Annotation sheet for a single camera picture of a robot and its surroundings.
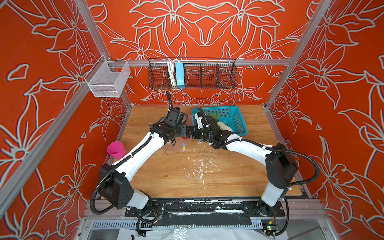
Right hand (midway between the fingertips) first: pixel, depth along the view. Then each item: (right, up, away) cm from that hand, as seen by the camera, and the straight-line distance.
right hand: (184, 130), depth 82 cm
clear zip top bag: (-2, -6, -2) cm, 7 cm away
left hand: (-1, +2, -1) cm, 3 cm away
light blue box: (-3, +34, +8) cm, 35 cm away
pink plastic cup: (-37, -10, -3) cm, 38 cm away
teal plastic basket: (+34, +8, +28) cm, 45 cm away
